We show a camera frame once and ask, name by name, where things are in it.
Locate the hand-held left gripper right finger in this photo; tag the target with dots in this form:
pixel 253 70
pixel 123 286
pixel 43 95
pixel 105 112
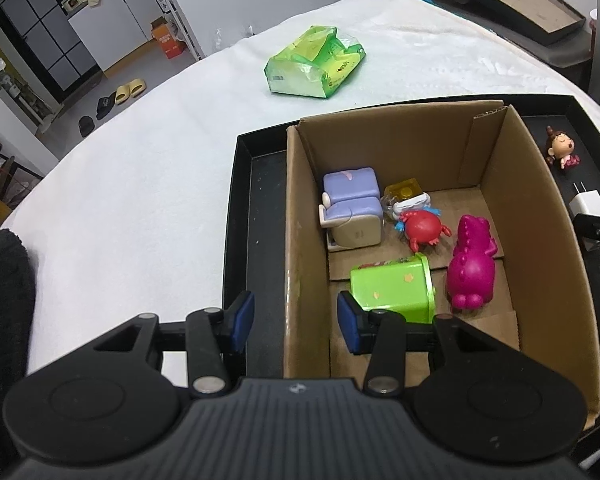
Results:
pixel 347 329

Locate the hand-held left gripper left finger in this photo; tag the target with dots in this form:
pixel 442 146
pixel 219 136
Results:
pixel 242 321

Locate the white charger plug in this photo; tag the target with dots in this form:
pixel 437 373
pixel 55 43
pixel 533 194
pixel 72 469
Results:
pixel 587 204

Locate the green toy bin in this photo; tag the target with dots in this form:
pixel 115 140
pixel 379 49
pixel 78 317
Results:
pixel 392 290

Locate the brown cardboard box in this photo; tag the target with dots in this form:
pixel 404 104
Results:
pixel 545 260

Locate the black tray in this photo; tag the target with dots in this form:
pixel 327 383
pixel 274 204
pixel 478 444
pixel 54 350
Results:
pixel 262 240

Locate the purple toy armchair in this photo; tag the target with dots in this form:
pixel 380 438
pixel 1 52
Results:
pixel 352 210

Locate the red crab toy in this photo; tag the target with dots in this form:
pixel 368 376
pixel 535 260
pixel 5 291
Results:
pixel 422 227

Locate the magenta dinosaur toy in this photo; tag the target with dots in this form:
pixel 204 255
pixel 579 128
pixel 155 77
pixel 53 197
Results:
pixel 472 265

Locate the small doll figure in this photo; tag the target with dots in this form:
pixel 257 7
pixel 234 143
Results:
pixel 560 147

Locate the black slipper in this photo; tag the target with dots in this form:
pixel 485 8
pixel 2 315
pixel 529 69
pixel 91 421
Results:
pixel 86 125
pixel 105 106

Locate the yellow slippers pair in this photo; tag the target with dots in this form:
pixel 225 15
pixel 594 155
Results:
pixel 129 91

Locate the green tissue packet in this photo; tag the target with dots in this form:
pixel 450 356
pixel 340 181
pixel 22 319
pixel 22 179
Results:
pixel 312 67

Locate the orange cardboard box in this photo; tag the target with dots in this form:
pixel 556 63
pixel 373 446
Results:
pixel 167 40

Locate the white cabinet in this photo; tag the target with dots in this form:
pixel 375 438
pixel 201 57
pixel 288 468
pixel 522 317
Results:
pixel 130 15

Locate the black grid door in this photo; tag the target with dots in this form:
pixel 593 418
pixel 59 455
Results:
pixel 40 30

